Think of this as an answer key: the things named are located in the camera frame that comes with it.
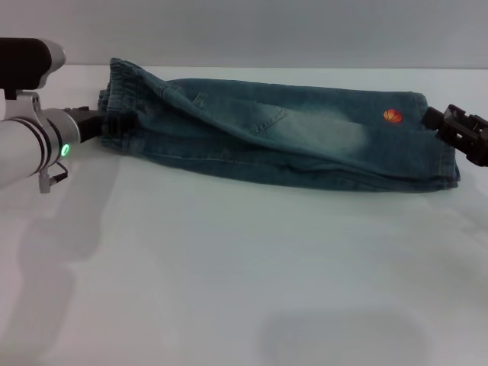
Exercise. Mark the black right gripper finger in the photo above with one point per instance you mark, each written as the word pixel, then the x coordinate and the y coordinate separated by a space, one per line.
pixel 432 118

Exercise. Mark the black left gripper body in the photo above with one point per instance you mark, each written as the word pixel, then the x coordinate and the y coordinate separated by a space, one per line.
pixel 87 124

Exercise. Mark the blue denim shorts with print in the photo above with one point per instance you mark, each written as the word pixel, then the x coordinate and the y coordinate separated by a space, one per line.
pixel 267 145

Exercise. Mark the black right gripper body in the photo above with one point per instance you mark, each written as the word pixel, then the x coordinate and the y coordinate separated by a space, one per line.
pixel 467 133

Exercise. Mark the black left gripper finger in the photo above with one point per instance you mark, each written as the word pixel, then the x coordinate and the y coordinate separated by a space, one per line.
pixel 118 124

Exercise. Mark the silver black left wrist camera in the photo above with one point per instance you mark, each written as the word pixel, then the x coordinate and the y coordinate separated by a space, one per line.
pixel 23 61

